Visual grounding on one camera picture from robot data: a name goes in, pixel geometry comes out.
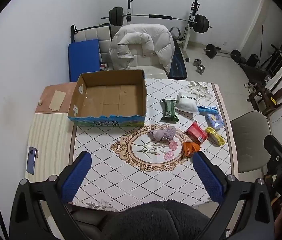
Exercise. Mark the pink mat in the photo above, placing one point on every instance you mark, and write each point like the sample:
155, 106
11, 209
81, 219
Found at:
43, 100

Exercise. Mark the small red white box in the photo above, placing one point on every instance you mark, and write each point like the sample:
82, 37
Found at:
103, 66

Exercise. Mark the metal dumbbell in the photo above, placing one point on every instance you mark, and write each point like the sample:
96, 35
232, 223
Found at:
201, 69
196, 62

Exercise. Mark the beige paper piece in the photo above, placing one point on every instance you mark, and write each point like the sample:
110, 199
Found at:
58, 100

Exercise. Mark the cream striped mat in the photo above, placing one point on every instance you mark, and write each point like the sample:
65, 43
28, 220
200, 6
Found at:
48, 135

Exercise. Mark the light blue cartoon tissue pack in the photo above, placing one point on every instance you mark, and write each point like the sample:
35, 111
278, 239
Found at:
214, 121

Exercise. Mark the white down jacket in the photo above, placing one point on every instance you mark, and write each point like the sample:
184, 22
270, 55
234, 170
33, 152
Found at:
141, 42

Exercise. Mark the blue striped packet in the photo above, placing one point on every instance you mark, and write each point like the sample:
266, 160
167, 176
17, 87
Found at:
207, 110

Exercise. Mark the orange plastic bag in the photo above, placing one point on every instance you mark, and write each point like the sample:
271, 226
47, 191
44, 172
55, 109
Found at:
189, 148

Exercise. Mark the person's dark fleece clothing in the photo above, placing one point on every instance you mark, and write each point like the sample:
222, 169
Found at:
156, 222

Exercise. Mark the blue folded mat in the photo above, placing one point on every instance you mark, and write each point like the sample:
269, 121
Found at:
83, 60

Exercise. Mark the red packet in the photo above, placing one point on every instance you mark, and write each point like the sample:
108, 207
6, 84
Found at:
195, 132

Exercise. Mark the grey chair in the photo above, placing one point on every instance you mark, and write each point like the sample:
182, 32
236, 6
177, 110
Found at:
250, 140

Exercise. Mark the beige padded board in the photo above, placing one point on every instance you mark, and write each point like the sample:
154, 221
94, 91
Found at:
93, 33

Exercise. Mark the yellow scrubbing sponge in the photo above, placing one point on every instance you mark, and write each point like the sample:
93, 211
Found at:
214, 136

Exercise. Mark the cardboard box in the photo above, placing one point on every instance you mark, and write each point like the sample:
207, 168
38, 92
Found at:
106, 100

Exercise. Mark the long barbell with black plates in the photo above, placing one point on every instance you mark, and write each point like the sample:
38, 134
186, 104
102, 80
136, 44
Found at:
161, 17

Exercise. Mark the green wet wipes packet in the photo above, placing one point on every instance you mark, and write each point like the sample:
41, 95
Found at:
169, 110

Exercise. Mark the white pillow pack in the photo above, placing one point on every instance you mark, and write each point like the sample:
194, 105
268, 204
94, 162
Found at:
187, 103

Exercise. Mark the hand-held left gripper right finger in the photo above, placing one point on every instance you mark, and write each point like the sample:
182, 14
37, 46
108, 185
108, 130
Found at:
208, 177

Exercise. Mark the weight bench with rack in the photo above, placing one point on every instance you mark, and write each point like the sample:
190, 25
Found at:
178, 65

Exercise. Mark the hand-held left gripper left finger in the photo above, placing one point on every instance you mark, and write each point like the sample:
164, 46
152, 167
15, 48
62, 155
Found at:
77, 177

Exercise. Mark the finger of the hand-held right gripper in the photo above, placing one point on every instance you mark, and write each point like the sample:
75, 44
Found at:
272, 143

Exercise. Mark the white shoes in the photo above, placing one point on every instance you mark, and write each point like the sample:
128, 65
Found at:
250, 85

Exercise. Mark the floral diamond pattern tablecloth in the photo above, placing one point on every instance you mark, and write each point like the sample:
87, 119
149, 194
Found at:
131, 180

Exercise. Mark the beige chair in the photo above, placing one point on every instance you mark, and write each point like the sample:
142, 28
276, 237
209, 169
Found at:
153, 71

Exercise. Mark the short barbell with black plates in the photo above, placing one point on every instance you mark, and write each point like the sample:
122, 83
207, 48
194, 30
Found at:
210, 50

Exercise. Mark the purple cloth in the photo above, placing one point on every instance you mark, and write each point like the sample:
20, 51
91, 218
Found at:
166, 133

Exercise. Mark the blue smartphone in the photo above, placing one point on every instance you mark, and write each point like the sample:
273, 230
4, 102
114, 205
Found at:
32, 160

